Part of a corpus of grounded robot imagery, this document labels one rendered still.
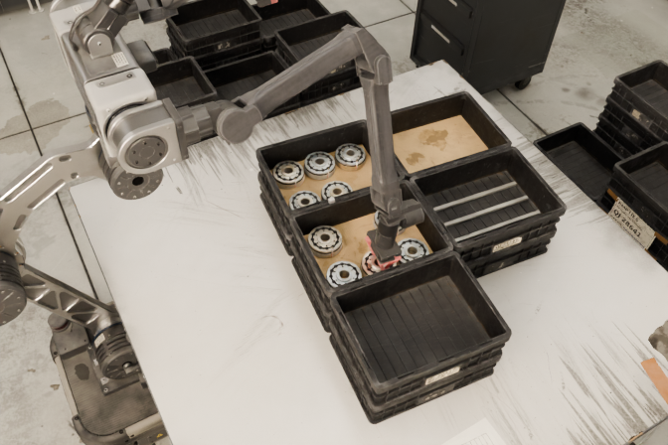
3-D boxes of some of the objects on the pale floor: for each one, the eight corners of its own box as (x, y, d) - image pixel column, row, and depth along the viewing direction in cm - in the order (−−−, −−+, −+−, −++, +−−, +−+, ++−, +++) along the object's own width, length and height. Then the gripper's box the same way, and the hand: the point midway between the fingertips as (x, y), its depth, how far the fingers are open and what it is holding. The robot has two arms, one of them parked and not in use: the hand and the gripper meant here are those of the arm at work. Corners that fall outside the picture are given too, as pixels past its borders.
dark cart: (451, 122, 368) (485, -28, 300) (407, 75, 393) (427, -73, 326) (537, 89, 388) (585, -58, 321) (488, 48, 414) (524, -97, 346)
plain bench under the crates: (276, 709, 197) (266, 679, 145) (110, 297, 287) (67, 187, 235) (663, 447, 252) (757, 357, 200) (421, 171, 343) (443, 59, 290)
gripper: (368, 219, 188) (361, 252, 200) (384, 246, 182) (376, 279, 194) (390, 213, 191) (382, 246, 202) (407, 239, 185) (398, 273, 196)
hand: (380, 260), depth 197 cm, fingers open, 6 cm apart
